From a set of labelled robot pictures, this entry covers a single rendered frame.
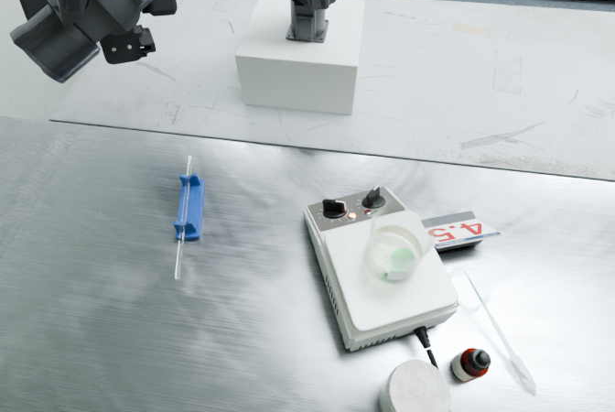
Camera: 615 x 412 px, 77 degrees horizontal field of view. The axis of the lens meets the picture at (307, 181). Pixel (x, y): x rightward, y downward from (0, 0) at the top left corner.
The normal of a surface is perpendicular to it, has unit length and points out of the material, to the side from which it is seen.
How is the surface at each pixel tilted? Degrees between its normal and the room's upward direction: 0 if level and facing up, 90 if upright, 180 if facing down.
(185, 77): 0
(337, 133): 0
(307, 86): 90
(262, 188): 0
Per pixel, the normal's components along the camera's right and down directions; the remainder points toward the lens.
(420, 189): -0.01, -0.57
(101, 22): 0.48, 0.48
